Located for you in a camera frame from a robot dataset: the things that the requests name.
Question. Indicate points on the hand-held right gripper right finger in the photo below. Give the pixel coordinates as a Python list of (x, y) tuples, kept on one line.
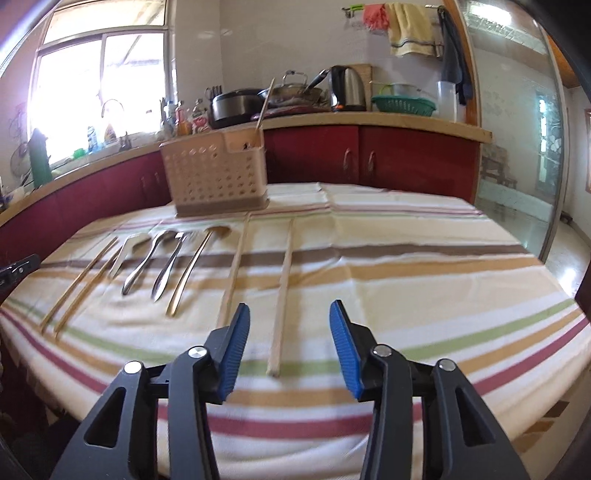
[(341, 350)]

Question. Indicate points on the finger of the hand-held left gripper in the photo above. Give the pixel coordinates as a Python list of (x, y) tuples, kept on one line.
[(18, 270)]

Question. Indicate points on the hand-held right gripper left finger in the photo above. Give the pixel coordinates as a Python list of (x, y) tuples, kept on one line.
[(235, 350)]

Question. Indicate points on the thin brown chopstick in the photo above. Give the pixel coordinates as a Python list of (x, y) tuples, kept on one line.
[(87, 294), (78, 284)]

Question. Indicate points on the pale wooden chopstick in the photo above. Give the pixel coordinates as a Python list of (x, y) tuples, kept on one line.
[(234, 272), (281, 295), (263, 110)]

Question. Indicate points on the gold spoon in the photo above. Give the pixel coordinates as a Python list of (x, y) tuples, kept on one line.
[(189, 272)]

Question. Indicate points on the silver fork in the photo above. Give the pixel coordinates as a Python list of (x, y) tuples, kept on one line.
[(166, 272)]

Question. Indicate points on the silver spoon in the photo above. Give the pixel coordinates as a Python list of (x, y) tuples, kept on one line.
[(138, 272)]

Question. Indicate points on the beige perforated utensil holder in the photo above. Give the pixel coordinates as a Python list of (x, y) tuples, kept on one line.
[(212, 175)]

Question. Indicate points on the striped tablecloth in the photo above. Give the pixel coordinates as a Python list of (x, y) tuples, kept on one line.
[(392, 277)]

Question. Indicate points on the green bottle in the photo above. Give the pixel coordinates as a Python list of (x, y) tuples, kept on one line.
[(40, 161)]

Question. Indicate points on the green sponge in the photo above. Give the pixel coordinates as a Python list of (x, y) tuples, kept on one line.
[(79, 152)]

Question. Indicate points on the blue bottle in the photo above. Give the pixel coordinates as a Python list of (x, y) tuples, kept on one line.
[(93, 141)]

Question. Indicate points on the sink faucet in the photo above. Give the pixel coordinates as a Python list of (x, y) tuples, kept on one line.
[(103, 110)]

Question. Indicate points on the kitchen window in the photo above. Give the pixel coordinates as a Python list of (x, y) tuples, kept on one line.
[(69, 83)]

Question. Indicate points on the red kitchen cabinets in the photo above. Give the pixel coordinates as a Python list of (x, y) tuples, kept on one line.
[(314, 152)]

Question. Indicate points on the clear condiment bottle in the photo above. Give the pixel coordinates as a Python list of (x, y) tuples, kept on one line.
[(168, 120)]

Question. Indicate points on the orange condiment bottle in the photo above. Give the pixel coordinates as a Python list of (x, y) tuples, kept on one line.
[(184, 124)]

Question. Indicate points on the red and white packet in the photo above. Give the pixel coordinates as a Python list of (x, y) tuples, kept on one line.
[(200, 125)]

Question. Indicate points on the kitchen countertop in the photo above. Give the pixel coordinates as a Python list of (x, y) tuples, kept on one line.
[(369, 121)]

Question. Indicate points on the steel pot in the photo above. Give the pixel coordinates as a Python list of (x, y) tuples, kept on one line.
[(231, 108)]

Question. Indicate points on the green plastic basket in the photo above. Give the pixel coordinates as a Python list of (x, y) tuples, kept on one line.
[(401, 105)]

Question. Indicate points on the steel wok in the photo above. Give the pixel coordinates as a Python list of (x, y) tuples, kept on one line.
[(295, 98)]

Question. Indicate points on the steel electric kettle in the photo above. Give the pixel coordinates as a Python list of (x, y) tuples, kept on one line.
[(351, 87)]

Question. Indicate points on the steel bowl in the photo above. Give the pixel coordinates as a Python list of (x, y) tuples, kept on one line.
[(401, 90)]

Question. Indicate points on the clear plastic pitcher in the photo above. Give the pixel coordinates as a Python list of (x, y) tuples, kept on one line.
[(447, 104)]

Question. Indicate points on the wooden cutting board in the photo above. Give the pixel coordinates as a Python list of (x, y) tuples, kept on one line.
[(368, 78)]

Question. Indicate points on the glass wok lid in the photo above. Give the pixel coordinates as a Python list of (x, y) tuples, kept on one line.
[(293, 81)]

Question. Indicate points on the glass sliding door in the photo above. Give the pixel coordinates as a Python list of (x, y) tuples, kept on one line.
[(517, 138)]

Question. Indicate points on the dark hanging cloth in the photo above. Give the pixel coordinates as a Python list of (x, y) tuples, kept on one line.
[(455, 55)]

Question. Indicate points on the yellow towel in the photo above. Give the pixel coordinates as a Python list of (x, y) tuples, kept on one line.
[(408, 27)]

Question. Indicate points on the pink cloth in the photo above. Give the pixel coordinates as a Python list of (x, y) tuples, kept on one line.
[(376, 16)]

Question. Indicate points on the wall towel rack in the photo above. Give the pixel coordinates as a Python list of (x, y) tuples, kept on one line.
[(347, 10)]

